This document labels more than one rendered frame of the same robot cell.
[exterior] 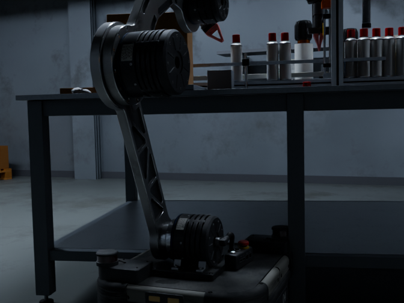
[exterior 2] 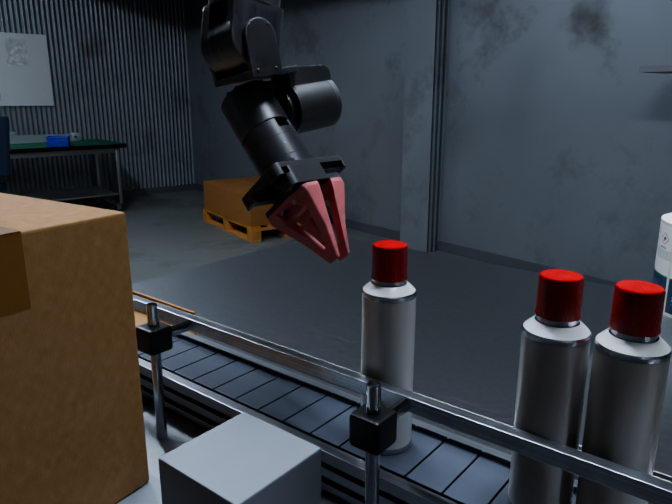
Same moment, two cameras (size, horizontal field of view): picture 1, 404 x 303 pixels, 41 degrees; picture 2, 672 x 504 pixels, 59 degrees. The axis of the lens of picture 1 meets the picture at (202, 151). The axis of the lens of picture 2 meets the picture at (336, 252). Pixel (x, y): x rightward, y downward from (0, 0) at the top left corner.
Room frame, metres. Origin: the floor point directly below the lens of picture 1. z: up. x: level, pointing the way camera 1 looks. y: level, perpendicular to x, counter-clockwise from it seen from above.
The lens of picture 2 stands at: (1.87, -0.38, 1.22)
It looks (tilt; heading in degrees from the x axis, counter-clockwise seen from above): 15 degrees down; 29
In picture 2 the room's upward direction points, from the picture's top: straight up
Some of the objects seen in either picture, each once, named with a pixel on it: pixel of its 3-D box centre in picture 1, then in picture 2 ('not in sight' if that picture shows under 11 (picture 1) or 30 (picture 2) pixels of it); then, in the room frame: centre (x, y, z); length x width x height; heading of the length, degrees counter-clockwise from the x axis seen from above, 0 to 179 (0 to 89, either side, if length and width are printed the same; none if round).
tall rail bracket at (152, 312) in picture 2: not in sight; (172, 365); (2.34, 0.10, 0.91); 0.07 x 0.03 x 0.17; 171
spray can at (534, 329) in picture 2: (272, 57); (549, 396); (2.34, -0.32, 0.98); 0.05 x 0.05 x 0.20
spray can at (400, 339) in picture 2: (236, 58); (387, 346); (2.37, -0.16, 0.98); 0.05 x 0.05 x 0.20
